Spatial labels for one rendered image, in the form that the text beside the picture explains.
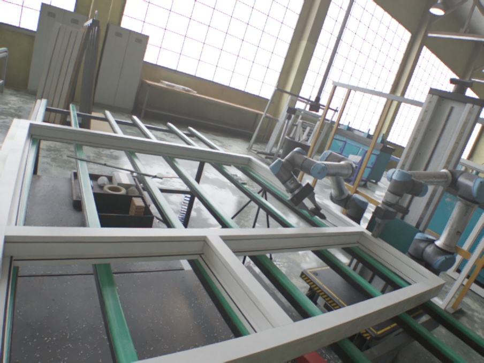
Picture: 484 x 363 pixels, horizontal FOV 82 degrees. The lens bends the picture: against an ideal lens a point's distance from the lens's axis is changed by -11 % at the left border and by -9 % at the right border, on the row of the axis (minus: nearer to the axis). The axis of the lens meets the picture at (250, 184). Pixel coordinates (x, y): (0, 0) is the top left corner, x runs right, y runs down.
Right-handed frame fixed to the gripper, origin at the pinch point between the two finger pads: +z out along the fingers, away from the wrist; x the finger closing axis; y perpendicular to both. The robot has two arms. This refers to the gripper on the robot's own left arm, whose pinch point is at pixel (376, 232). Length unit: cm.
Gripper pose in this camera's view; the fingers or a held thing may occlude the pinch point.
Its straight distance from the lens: 153.3
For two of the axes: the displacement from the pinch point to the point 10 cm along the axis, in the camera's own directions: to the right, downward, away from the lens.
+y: -5.3, -4.0, 7.5
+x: -7.9, -0.8, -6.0
